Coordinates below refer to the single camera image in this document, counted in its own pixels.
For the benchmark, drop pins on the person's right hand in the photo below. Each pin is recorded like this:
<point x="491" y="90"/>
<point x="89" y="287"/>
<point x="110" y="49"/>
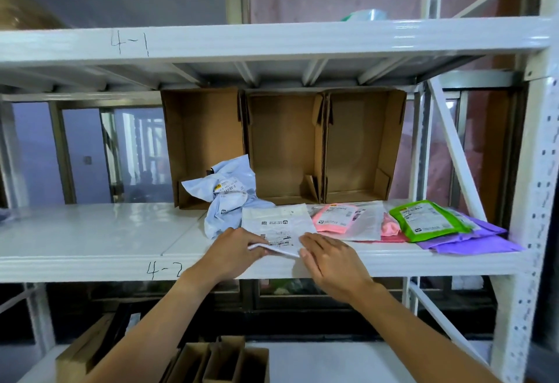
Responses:
<point x="338" y="269"/>

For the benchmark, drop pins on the person's left hand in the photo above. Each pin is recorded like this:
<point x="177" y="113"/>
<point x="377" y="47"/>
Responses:
<point x="229" y="256"/>

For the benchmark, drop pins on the large grey-blue mailer bag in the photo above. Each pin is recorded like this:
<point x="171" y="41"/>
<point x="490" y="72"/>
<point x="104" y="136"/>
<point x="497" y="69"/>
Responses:
<point x="227" y="212"/>

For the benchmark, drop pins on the small pink packet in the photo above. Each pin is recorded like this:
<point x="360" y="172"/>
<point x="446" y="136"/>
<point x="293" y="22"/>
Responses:
<point x="332" y="225"/>

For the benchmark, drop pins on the green mailer bag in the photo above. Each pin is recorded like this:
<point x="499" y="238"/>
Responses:
<point x="402" y="225"/>

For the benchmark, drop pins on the purple mailer bag front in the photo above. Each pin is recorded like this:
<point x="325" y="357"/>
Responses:
<point x="484" y="227"/>

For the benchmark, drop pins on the person's left forearm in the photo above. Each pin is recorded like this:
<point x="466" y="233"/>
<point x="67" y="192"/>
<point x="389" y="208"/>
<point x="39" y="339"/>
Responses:
<point x="144" y="334"/>

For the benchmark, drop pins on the person's right forearm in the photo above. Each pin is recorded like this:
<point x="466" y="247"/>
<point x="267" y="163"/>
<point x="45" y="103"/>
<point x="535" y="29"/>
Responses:
<point x="428" y="339"/>

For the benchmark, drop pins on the white metal shelf rack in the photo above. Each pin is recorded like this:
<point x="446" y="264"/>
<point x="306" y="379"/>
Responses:
<point x="87" y="234"/>

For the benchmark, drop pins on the black package with white label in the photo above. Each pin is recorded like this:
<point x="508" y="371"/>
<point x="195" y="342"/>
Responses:
<point x="126" y="321"/>

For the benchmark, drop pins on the open brown cardboard box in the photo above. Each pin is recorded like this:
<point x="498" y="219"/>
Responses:
<point x="201" y="133"/>
<point x="284" y="142"/>
<point x="362" y="138"/>

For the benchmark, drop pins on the clear tape roll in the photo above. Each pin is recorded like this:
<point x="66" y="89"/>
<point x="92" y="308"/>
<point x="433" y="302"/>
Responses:
<point x="364" y="15"/>

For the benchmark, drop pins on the flat wrapped cardboard box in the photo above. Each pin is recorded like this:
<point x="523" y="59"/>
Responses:
<point x="26" y="9"/>

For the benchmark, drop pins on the metal window frame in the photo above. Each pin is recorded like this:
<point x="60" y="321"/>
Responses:
<point x="61" y="151"/>

